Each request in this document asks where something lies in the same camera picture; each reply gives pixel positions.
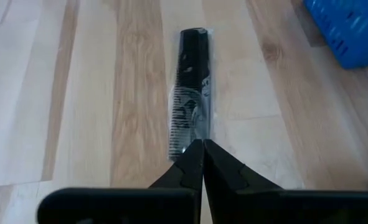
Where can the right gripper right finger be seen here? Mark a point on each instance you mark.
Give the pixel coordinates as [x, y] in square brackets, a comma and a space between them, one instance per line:
[280, 205]

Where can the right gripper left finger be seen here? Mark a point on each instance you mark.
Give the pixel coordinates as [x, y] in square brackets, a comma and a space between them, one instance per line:
[124, 205]

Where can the black comb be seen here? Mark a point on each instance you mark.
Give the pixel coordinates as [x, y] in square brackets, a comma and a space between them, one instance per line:
[191, 87]

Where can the blue plastic basket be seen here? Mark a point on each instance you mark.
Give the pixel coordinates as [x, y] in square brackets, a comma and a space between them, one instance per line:
[351, 28]

